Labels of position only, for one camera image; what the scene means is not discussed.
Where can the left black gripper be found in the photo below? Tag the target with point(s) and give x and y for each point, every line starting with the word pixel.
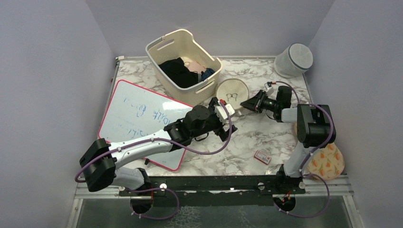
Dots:
pixel 223 135

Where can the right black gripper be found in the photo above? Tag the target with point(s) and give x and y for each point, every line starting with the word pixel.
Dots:
pixel 255 103

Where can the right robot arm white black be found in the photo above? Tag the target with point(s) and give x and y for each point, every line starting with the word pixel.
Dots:
pixel 315 130

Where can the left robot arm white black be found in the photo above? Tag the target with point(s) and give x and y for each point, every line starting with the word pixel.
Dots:
pixel 103 164

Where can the cream plastic laundry basket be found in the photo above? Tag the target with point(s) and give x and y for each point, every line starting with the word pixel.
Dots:
pixel 181 43

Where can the small red white card box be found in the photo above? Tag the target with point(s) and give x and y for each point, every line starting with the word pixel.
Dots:
pixel 262 157

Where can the blue garment in basket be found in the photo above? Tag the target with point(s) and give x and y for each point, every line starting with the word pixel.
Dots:
pixel 207 73

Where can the pink garment in basket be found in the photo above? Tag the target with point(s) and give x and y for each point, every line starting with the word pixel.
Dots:
pixel 195 67

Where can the black garment in basket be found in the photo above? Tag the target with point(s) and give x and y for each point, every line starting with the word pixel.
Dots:
pixel 176 70

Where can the red framed whiteboard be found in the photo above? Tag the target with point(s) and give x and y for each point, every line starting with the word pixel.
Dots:
pixel 134 112

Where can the carrot pattern round cushion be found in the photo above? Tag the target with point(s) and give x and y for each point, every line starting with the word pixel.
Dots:
pixel 328 163

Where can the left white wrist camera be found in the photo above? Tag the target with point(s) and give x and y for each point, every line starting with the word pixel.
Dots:
pixel 224 114

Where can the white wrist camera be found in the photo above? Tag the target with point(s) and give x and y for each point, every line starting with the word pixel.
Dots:
pixel 269 88
pixel 224 114

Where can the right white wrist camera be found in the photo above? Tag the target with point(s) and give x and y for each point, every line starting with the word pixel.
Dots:
pixel 269 88

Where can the black mounting rail base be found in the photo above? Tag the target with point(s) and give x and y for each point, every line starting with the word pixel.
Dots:
pixel 207 191

